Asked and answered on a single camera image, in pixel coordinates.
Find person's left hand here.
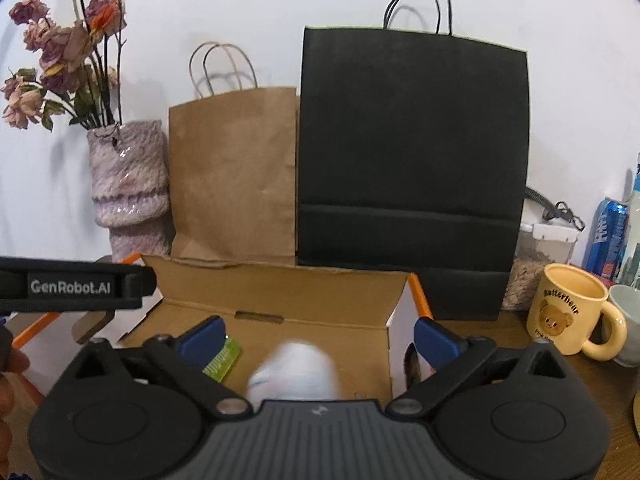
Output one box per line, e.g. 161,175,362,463
0,347,31,466

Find blue drink can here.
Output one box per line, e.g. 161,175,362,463
582,198,630,281

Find yellow bear mug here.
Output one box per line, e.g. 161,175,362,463
526,262,628,361

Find pale grey cup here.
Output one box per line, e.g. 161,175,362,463
602,285,640,367

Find green packet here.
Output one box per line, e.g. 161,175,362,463
202,337,242,381

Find clear tall bottle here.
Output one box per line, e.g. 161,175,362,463
617,152,640,288

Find white plastic bottle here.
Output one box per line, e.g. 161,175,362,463
247,341,338,406

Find red cardboard box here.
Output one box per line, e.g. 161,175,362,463
10,252,436,403

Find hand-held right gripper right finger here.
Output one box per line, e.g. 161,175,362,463
389,317,568,420

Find clear food container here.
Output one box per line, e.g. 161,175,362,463
502,222,578,311

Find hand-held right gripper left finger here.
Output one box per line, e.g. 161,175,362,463
72,316,252,421

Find black paper bag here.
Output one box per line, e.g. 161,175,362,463
296,0,531,321

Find black cable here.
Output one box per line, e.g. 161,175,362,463
525,186,586,233

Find dried rose bouquet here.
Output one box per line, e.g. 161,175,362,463
0,0,128,132

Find pink textured vase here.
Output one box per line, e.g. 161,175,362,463
87,120,173,263

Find brown paper bag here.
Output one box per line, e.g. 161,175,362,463
168,42,301,266

